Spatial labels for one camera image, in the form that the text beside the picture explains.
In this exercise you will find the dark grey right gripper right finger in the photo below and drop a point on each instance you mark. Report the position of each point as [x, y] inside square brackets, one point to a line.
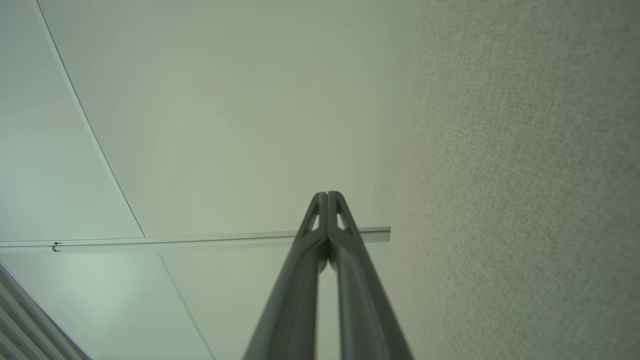
[365, 310]

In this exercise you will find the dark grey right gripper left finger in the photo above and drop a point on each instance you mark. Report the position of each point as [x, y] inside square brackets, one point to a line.
[290, 310]

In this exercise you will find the white wall rail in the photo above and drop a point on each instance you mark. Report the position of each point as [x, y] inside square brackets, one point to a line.
[200, 240]

